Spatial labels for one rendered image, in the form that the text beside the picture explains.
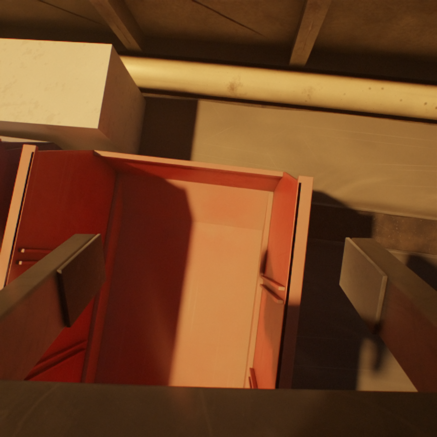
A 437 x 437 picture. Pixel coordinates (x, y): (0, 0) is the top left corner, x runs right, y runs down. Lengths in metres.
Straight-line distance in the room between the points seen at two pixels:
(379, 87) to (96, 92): 0.27
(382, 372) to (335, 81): 0.30
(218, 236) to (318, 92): 0.18
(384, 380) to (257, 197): 0.22
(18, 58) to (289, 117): 0.27
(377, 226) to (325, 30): 0.20
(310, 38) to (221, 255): 0.22
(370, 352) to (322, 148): 0.22
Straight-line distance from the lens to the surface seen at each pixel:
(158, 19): 0.37
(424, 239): 0.40
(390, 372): 0.39
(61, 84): 0.32
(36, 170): 0.25
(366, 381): 0.38
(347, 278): 0.16
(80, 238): 0.17
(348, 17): 0.33
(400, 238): 0.39
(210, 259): 0.34
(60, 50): 0.33
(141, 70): 0.38
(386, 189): 0.38
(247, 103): 0.38
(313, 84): 0.36
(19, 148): 0.29
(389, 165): 0.39
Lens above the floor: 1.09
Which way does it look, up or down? 82 degrees down
